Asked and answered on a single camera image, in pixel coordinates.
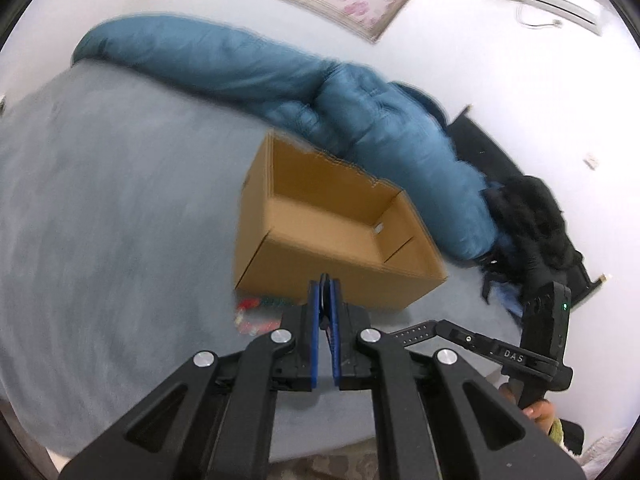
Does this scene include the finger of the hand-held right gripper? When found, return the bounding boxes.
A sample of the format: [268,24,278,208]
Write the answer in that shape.
[382,320,473,349]

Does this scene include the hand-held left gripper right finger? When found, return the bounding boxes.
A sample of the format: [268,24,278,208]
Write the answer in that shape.
[327,277,586,480]

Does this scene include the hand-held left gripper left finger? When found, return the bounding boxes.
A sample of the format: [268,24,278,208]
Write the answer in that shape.
[59,280,326,480]

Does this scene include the multicolour bead bracelet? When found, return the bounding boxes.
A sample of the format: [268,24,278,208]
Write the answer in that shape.
[235,297,293,336]

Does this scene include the brown cardboard box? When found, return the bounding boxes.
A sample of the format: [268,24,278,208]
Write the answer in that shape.
[233,130,448,311]

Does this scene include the person's right hand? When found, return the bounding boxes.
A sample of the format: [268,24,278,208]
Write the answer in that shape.
[500,382,556,433]

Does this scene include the blue patterned cloth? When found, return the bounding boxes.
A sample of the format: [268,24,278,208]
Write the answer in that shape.
[492,282,525,322]

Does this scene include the black clothing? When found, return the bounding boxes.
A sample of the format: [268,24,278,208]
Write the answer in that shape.
[482,175,586,306]

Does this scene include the grey bed blanket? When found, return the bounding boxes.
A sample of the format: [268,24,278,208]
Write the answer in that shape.
[0,57,523,461]

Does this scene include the blue duvet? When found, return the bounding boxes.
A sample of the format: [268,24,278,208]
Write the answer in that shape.
[71,16,501,261]

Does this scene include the white air conditioner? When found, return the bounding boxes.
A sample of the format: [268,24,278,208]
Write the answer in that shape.
[482,0,606,36]

